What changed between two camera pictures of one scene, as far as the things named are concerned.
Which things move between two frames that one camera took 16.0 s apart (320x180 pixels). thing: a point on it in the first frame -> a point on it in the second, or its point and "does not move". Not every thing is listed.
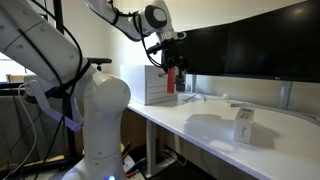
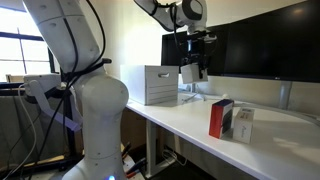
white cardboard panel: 149,84 does not move
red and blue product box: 171,80 -> 221,117
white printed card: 243,125 does not move
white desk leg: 151,151 does not move
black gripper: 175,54 -> 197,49
